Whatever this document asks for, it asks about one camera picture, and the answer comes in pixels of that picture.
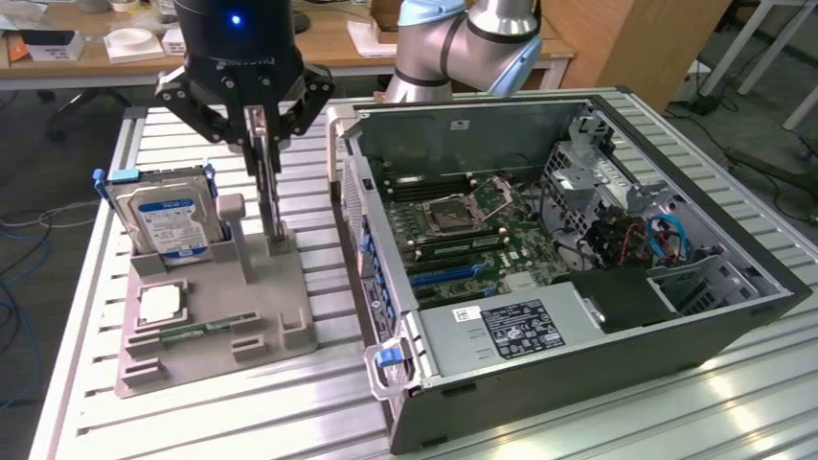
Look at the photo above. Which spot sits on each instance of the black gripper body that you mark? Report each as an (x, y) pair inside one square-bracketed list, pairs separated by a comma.
[(236, 48)]

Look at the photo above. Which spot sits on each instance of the graphics card with metal bracket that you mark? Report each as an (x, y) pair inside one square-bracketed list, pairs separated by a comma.
[(269, 206)]

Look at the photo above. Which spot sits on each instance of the wooden desk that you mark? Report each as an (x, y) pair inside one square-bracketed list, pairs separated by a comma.
[(64, 72), (357, 64)]

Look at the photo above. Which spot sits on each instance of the white labelled cardboard box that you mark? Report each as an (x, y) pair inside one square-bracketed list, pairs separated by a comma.
[(172, 45)]

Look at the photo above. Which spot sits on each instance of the black round lamp base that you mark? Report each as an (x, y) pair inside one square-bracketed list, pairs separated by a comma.
[(303, 23)]

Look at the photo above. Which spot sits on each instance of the white square box round hole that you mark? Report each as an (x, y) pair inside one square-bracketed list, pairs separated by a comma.
[(133, 50)]

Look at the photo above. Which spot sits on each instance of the white paper stack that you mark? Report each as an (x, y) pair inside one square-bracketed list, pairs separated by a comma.
[(371, 40)]

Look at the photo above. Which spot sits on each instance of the white tape roll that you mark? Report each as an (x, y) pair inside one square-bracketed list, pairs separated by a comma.
[(121, 6)]

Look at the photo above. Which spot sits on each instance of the black office chair base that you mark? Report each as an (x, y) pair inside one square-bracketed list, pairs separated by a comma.
[(64, 112)]

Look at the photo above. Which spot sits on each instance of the brown cardboard box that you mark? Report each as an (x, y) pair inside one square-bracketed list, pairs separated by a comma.
[(383, 14)]

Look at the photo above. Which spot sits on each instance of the white box black lid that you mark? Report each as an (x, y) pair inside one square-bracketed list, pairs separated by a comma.
[(53, 52)]

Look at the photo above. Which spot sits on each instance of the grey cup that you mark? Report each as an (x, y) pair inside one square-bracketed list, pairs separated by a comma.
[(92, 6)]

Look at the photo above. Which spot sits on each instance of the hard disk in blue caddy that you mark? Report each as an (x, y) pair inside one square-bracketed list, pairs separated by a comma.
[(169, 225)]

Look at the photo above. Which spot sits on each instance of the orange box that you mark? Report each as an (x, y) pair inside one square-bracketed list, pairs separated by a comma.
[(17, 52)]

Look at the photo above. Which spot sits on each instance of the CPU socket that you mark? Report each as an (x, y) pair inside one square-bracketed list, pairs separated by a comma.
[(449, 215)]

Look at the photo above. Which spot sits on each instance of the metal socket cover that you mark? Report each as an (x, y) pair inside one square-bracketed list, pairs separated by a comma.
[(495, 196)]

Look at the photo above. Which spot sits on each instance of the installed RAM stick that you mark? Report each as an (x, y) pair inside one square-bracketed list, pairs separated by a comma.
[(460, 245)]

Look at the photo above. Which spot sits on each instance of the silver CPU chip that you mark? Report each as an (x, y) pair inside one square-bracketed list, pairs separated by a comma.
[(160, 306)]

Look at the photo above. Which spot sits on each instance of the blue expansion slot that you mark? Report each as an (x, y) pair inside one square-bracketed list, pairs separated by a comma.
[(447, 276)]

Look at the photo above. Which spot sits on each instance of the green motherboard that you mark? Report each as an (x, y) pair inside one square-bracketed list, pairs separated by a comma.
[(523, 239)]

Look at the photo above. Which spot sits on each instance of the perforated metal drive cage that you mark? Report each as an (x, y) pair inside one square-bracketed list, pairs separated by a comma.
[(575, 187)]

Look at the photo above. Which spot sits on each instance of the green RAM stick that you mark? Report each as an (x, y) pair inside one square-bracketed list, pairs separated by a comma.
[(191, 330)]

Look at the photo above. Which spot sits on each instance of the grey parts rack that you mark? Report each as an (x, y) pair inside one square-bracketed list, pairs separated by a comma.
[(211, 345)]

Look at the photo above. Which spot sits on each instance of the small silver chipset heatsink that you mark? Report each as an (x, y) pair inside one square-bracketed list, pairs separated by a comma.
[(523, 282)]

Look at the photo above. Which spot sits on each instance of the wooden cabinet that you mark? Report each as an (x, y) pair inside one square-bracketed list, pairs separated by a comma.
[(639, 48)]

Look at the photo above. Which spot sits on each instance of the grey power supply unit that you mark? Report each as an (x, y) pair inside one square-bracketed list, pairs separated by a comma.
[(460, 345)]

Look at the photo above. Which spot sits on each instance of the white power box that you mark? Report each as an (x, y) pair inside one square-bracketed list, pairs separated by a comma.
[(695, 81)]

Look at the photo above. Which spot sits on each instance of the open black PC case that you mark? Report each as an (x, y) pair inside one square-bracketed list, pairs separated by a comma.
[(575, 383)]

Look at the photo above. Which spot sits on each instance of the grey metal disk bay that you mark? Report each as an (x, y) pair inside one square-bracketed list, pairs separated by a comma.
[(703, 287)]

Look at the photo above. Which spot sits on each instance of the white table frame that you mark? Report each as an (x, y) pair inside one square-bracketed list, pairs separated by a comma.
[(775, 48)]

